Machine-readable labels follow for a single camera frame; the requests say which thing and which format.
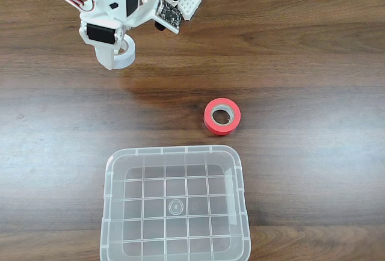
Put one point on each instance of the red tape roll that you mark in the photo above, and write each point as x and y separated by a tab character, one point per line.
222	130

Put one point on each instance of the clear plastic box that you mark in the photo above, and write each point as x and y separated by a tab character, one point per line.
177	207

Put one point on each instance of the small camera on white bracket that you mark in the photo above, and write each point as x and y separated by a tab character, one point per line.
170	14

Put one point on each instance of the white tape roll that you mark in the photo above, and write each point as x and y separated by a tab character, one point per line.
127	58

